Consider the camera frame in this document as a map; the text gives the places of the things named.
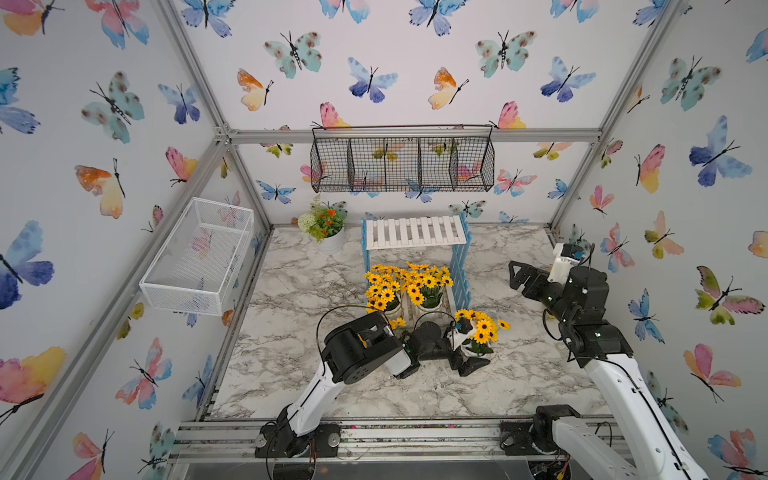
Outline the sunflower pot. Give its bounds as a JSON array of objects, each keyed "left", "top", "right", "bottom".
[
  {"left": 404, "top": 263, "right": 453, "bottom": 311},
  {"left": 455, "top": 309, "right": 511, "bottom": 358},
  {"left": 388, "top": 317, "right": 406, "bottom": 330},
  {"left": 365, "top": 264, "right": 408, "bottom": 317}
]

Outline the black wire wall basket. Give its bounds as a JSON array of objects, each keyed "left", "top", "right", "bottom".
[{"left": 307, "top": 124, "right": 495, "bottom": 194}]

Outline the blue white wooden shelf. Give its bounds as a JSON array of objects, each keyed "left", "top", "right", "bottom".
[{"left": 361, "top": 213, "right": 472, "bottom": 310}]

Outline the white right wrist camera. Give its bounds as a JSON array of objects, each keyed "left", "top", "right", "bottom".
[{"left": 547, "top": 243, "right": 586, "bottom": 284}]

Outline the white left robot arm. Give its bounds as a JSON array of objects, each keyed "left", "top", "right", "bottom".
[{"left": 254, "top": 312, "right": 490, "bottom": 459}]

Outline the white mesh wall basket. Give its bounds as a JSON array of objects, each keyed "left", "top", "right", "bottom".
[{"left": 139, "top": 197, "right": 254, "bottom": 315}]

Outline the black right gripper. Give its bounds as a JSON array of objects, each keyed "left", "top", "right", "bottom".
[{"left": 513, "top": 260, "right": 580, "bottom": 334}]

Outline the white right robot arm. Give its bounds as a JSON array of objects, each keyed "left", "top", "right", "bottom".
[{"left": 509, "top": 261, "right": 708, "bottom": 479}]

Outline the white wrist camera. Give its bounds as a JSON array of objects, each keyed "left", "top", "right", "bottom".
[
  {"left": 446, "top": 318, "right": 475, "bottom": 351},
  {"left": 547, "top": 243, "right": 586, "bottom": 284}
]

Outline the orange flower green plant pot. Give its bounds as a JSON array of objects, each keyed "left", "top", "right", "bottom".
[{"left": 297, "top": 195, "right": 348, "bottom": 256}]

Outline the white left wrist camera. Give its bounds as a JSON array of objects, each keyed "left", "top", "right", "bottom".
[{"left": 446, "top": 318, "right": 475, "bottom": 351}]

